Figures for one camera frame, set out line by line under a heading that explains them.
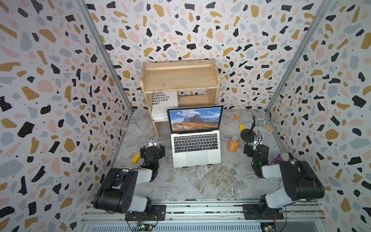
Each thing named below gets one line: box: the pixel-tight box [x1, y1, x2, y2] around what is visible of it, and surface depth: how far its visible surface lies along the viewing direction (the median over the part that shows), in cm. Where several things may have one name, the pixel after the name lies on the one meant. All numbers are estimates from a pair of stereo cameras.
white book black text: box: [151, 91, 179, 122], surface depth 89 cm
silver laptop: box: [166, 105, 224, 169], surface depth 90 cm
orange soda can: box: [227, 136, 241, 153], surface depth 92 cm
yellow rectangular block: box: [131, 153, 141, 164], surface depth 94 cm
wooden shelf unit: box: [140, 58, 221, 141], surface depth 80 cm
